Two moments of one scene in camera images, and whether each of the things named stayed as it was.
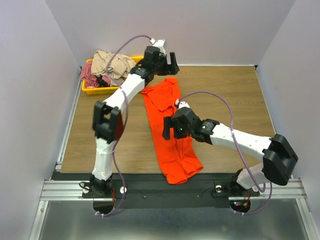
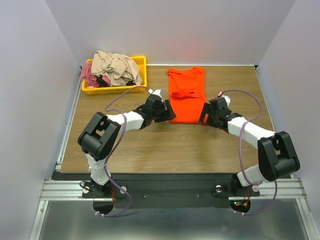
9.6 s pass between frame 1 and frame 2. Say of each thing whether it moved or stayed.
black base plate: stayed
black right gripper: moved
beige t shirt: stayed
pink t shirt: stayed
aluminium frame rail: stayed
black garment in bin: stayed
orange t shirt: moved
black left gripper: moved
